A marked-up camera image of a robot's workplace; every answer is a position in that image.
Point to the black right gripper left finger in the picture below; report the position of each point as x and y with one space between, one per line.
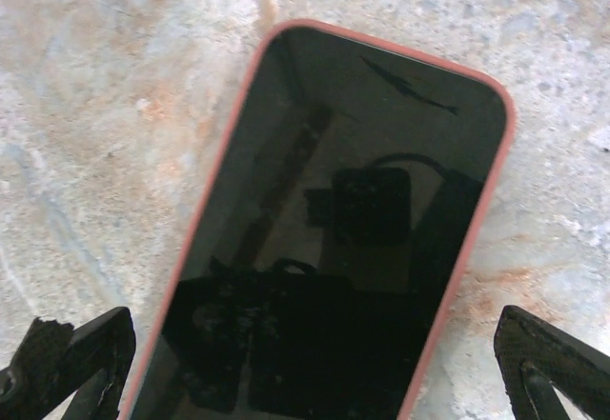
105 339

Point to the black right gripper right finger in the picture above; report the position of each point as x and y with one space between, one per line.
519 339

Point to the smartphone with black screen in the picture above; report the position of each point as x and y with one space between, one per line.
333 201

